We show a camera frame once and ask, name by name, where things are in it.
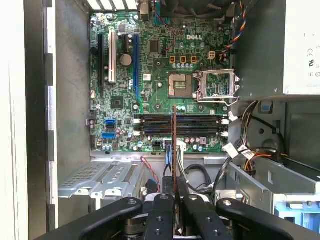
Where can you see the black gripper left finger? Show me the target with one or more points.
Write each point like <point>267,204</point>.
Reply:
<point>160,220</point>

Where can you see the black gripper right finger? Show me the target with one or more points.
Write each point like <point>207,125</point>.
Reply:
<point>200,220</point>

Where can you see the dark RAM stick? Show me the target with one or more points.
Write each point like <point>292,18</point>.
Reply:
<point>175,150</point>

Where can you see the black RAM slot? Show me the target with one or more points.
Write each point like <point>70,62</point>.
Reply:
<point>200,128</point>
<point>200,116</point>
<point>200,122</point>
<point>200,134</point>

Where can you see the silver disk bay cage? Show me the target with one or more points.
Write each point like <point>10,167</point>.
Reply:
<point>100,175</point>

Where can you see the grey metal drive cage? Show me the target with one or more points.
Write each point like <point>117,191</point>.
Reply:
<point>265,180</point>

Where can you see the blue SATA port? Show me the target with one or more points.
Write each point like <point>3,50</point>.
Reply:
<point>108,135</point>
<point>110,122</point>

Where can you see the blue plastic drive latch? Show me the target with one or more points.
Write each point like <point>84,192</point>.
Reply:
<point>300,217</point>

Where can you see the CPU socket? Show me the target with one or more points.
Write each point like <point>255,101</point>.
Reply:
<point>180,85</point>

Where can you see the green motherboard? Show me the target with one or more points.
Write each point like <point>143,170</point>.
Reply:
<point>150,82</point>

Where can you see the metal socket cover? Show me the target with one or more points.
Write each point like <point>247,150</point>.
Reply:
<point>217,72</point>

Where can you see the blue expansion slot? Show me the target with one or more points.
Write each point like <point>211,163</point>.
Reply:
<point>136,65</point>

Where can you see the silver coin battery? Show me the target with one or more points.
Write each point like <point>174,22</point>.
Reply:
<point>126,60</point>

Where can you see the long black expansion slot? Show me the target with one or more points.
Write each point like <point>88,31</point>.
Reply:
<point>101,65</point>

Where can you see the black PC case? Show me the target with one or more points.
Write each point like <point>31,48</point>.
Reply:
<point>72,75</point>

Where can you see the white expansion slot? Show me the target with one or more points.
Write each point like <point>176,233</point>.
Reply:
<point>112,57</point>

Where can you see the grey power supply unit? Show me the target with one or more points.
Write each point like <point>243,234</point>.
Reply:
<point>260,50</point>

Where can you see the short black expansion slot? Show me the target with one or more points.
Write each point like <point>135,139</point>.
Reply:
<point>125,42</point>

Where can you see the black case fan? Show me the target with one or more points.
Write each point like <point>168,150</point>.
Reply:
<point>195,8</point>

